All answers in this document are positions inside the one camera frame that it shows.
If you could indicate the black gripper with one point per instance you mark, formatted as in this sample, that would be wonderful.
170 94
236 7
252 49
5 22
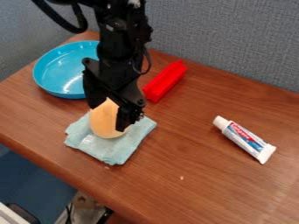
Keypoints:
112 78

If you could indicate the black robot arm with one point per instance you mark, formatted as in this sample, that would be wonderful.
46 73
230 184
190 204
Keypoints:
125 28

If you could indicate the blue plastic plate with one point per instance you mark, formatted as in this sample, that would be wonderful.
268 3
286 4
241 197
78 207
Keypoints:
58 71

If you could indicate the white toothpaste tube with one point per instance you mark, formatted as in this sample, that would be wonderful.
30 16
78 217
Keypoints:
252 143

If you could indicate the orange egg-shaped sponge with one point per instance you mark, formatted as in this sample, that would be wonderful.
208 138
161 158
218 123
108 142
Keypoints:
102 120

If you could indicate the red plastic block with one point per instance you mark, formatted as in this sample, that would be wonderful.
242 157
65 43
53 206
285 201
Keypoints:
162 83

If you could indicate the light blue folded cloth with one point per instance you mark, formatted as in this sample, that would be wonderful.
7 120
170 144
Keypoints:
113 151

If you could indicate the objects under table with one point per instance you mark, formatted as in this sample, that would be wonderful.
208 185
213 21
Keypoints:
82 211

